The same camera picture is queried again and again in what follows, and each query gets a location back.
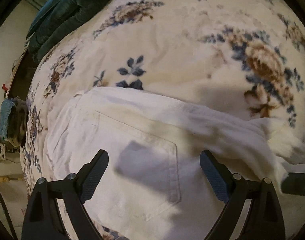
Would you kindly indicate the dark teal folded quilt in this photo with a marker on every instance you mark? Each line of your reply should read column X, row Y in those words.
column 57, row 19

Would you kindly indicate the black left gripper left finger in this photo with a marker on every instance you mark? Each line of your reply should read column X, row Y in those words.
column 42, row 218

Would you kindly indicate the white pants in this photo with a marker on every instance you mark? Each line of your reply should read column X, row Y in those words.
column 154, row 187

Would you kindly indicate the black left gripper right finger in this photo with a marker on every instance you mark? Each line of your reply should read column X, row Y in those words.
column 264, row 219

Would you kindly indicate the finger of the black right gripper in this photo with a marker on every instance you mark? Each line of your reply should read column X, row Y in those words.
column 294, row 184

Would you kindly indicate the floral bed blanket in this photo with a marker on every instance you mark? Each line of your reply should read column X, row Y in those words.
column 244, row 58

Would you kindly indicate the blue denim cloth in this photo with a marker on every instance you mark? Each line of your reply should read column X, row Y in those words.
column 13, row 121

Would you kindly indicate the wooden side desk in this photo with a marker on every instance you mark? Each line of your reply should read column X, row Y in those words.
column 18, row 77

